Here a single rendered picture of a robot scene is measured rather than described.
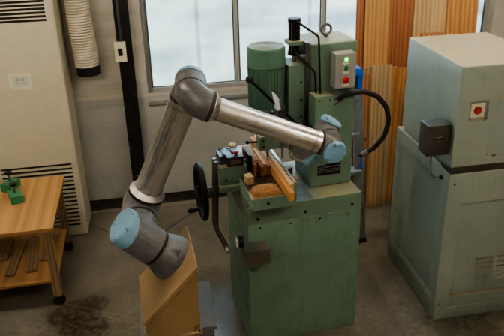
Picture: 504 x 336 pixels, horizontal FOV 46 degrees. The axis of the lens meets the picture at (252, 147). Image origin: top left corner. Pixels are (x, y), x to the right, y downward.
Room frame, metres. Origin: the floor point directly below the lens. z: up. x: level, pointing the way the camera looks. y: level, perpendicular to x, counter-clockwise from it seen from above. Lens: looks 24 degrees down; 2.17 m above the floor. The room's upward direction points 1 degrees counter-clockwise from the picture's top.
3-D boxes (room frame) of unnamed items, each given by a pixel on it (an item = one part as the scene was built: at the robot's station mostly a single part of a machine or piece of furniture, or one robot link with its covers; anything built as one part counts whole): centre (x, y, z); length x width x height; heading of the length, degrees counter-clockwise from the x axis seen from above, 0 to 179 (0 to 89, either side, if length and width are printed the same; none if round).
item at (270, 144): (2.66, -0.10, 1.03); 0.14 x 0.07 x 0.09; 104
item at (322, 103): (2.57, -0.32, 1.23); 0.09 x 0.08 x 0.15; 104
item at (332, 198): (2.69, -0.19, 0.76); 0.57 x 0.45 x 0.09; 104
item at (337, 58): (2.60, -0.42, 1.40); 0.10 x 0.06 x 0.16; 104
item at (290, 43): (2.69, -0.21, 1.54); 0.08 x 0.08 x 0.17; 14
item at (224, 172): (2.60, 0.11, 0.92); 0.15 x 0.13 x 0.09; 14
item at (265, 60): (2.66, -0.08, 1.35); 0.18 x 0.18 x 0.31
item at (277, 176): (2.62, -0.09, 0.92); 0.67 x 0.02 x 0.04; 14
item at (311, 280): (2.69, -0.19, 0.36); 0.58 x 0.45 x 0.71; 104
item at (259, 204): (2.62, 0.02, 0.87); 0.61 x 0.30 x 0.06; 14
